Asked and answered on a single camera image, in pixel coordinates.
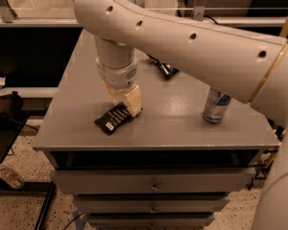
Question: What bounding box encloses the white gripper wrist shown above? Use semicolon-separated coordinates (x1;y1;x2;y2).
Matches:
96;58;142;117

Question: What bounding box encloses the black rxbar chocolate wrapper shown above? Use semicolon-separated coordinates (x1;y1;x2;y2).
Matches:
94;103;132;135

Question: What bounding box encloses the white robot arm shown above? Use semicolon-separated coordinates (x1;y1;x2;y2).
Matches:
74;0;288;230

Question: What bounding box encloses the blue chip bag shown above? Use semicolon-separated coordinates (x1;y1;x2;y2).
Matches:
149;56;179;79

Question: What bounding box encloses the grey drawer cabinet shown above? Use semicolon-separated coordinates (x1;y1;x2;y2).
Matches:
34;32;278;230

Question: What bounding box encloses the silver blue energy drink can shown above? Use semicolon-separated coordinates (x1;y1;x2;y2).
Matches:
203;87;231;124

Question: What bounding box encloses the black side table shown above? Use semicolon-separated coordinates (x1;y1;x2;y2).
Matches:
0;91;57;230

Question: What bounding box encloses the plastic water bottle on floor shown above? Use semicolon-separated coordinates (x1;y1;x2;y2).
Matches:
0;167;24;190

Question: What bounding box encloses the metal railing with glass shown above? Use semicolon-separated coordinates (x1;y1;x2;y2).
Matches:
0;0;288;27

